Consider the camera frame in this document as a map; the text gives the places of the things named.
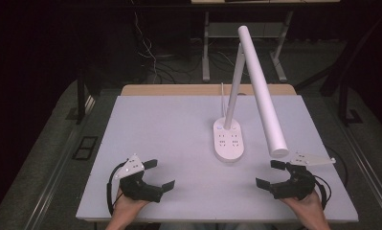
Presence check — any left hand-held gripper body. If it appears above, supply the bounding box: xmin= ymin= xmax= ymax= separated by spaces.
xmin=114 ymin=153 xmax=165 ymax=204

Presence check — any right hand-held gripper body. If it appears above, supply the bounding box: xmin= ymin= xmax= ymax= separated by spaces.
xmin=269 ymin=152 xmax=337 ymax=202

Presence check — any person's left hand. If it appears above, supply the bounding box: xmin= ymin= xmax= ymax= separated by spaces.
xmin=109 ymin=187 xmax=152 ymax=224

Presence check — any person's right hand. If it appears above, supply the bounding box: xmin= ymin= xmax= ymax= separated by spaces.
xmin=279 ymin=190 xmax=327 ymax=224

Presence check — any white table board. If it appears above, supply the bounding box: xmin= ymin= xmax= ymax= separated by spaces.
xmin=76 ymin=94 xmax=360 ymax=224

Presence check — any white desk lamp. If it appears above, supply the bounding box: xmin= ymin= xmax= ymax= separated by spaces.
xmin=213 ymin=25 xmax=290 ymax=165

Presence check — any wooden table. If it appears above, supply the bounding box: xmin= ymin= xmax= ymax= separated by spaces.
xmin=120 ymin=83 xmax=298 ymax=97

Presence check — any black angled stand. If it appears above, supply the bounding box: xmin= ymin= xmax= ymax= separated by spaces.
xmin=295 ymin=12 xmax=365 ymax=127

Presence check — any grey metal stand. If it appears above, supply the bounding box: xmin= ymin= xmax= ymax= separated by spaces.
xmin=201 ymin=11 xmax=295 ymax=83

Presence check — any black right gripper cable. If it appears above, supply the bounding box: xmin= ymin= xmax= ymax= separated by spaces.
xmin=312 ymin=173 xmax=333 ymax=211

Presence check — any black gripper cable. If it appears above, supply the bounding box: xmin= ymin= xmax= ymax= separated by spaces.
xmin=312 ymin=173 xmax=333 ymax=211
xmin=105 ymin=160 xmax=129 ymax=217

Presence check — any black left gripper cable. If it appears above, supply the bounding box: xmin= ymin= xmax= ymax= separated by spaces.
xmin=105 ymin=160 xmax=129 ymax=217

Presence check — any black floor frame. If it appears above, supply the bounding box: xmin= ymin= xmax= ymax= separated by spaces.
xmin=71 ymin=135 xmax=100 ymax=161

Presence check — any white lamp cable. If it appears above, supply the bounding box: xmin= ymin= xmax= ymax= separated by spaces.
xmin=220 ymin=81 xmax=227 ymax=120

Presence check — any white floor cable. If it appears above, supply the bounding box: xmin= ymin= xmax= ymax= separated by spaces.
xmin=131 ymin=0 xmax=159 ymax=84

